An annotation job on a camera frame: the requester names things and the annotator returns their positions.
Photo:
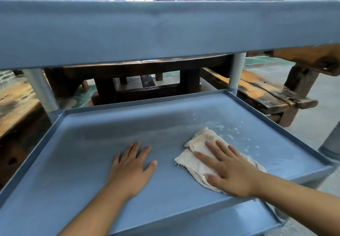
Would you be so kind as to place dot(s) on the person's left forearm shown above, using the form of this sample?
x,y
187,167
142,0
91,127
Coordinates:
x,y
98,214

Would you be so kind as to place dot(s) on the person's left hand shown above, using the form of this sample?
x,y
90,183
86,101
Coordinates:
x,y
130,174

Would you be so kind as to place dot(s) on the person's right hand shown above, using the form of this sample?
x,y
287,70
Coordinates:
x,y
233,174

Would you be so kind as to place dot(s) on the rustic wooden bench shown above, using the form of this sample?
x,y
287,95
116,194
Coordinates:
x,y
260,92
13,97

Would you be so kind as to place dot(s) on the white cleaning cloth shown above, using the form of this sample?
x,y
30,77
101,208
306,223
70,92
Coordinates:
x,y
194,164

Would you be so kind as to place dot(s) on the rustic wooden table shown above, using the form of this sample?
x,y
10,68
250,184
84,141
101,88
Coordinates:
x,y
132,68

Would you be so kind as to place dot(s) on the blue plastic cart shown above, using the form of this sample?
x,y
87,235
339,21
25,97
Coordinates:
x,y
106,150

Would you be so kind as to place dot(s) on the person's right forearm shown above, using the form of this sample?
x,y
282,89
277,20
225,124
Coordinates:
x,y
297,201

